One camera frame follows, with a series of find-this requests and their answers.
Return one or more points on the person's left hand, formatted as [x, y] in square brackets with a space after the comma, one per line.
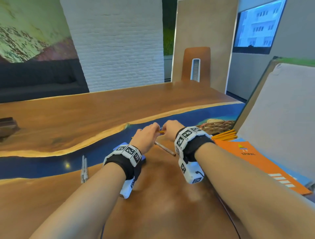
[145, 140]

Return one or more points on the person's right hand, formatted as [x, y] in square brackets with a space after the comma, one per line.
[172, 129]

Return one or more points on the blue eraser block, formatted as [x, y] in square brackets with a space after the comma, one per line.
[122, 143]

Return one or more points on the woven wicker basket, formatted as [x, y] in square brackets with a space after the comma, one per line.
[216, 126]

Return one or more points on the bunch of yellow pencils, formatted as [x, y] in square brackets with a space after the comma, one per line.
[226, 136]

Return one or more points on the orange spiral notebook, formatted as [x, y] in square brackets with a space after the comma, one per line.
[258, 165]

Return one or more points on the white paper sheet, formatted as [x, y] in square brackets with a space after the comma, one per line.
[283, 118]

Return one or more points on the person's right forearm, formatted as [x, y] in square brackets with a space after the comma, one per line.
[258, 197]

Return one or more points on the person's left forearm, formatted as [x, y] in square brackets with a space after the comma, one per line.
[81, 209]

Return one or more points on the black right wrist marker band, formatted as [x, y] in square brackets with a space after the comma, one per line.
[197, 147]

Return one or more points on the black wrist marker band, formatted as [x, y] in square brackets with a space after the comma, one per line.
[197, 147]
[123, 165]

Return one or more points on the black left wrist marker band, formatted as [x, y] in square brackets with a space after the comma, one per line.
[123, 165]

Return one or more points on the brown wooden chair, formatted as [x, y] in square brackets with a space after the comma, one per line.
[187, 66]

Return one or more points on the brown metal-framed board panel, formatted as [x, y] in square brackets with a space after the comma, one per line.
[201, 24]

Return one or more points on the dark sofa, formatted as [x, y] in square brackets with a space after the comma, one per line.
[37, 81]

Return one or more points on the window with building view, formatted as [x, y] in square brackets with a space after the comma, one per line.
[258, 24]

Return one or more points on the dark wooden box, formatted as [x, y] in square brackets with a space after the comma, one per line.
[7, 126]

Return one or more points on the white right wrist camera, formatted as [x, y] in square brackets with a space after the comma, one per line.
[190, 173]

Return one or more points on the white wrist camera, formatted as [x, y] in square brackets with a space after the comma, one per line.
[190, 173]
[126, 189]

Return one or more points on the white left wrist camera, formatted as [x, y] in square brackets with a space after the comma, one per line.
[126, 189]

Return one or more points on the green foliage wall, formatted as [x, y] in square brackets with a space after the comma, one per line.
[168, 41]

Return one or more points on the large abstract wall painting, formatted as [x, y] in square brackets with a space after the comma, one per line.
[24, 29]

